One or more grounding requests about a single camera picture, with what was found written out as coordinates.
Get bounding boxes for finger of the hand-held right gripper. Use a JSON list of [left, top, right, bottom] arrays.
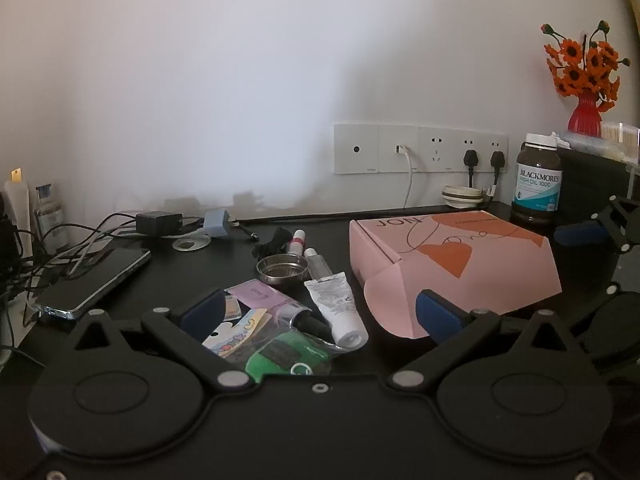
[[567, 282, 621, 331], [553, 197, 640, 257]]

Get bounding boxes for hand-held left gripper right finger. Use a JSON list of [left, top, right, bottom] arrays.
[[385, 285, 576, 392]]

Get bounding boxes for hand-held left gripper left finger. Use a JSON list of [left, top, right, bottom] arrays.
[[64, 287, 256, 392]]

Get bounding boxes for pink cardboard box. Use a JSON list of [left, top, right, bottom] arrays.
[[348, 212, 564, 341]]

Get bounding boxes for black desktop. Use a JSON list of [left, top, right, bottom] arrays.
[[0, 200, 640, 413]]

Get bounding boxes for clear compact powder case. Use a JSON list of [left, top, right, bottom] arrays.
[[222, 293, 246, 322]]

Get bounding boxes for black storage box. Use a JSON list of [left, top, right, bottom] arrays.
[[553, 145, 640, 227]]

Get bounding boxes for purple cosmetic tube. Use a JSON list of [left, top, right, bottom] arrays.
[[224, 279, 334, 344]]

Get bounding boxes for brown supplement bottle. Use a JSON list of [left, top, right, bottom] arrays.
[[509, 132, 565, 225]]

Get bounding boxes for silver round disc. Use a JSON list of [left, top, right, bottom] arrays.
[[172, 236, 211, 252]]

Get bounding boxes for clear bag with green pouch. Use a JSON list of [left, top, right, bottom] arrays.
[[202, 307, 346, 376]]

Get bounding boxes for metal strainer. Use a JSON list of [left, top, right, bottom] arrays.
[[255, 253, 311, 289]]

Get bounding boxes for light blue charger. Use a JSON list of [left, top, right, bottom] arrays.
[[203, 208, 231, 239]]

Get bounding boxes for black hair clip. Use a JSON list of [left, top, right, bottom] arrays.
[[252, 226, 296, 259]]

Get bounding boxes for black charger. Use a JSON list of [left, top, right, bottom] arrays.
[[135, 211, 184, 237]]

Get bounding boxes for clear cotton swab box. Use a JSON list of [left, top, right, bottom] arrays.
[[557, 120, 640, 164]]

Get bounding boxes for white squeeze tube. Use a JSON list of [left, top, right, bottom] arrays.
[[303, 270, 364, 350]]

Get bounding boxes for black power plug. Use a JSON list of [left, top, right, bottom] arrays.
[[462, 148, 482, 189], [489, 150, 506, 191]]

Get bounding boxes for black smartphone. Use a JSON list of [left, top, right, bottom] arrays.
[[33, 247, 153, 321]]

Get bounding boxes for red vase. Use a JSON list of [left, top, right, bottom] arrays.
[[567, 94, 603, 137]]

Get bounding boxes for white round plastic lid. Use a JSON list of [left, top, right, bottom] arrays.
[[441, 184, 494, 210]]

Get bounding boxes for small clear bottle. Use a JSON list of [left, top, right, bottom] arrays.
[[303, 247, 337, 281]]

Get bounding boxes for orange artificial flowers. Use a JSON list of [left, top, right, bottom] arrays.
[[541, 19, 632, 114]]

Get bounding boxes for clear bottle with blue label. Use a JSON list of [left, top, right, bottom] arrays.
[[33, 183, 67, 256]]

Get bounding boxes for white cosmetic tube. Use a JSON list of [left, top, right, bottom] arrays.
[[2, 167, 35, 261]]

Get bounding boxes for cable with black connector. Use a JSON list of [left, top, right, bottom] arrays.
[[227, 218, 259, 244]]

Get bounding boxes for white charging cable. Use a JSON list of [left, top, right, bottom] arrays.
[[396, 144, 419, 209]]

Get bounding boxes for white wall socket panel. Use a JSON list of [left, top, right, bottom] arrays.
[[333, 122, 510, 176]]

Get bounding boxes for bundle of black cables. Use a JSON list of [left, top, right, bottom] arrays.
[[0, 211, 147, 367]]

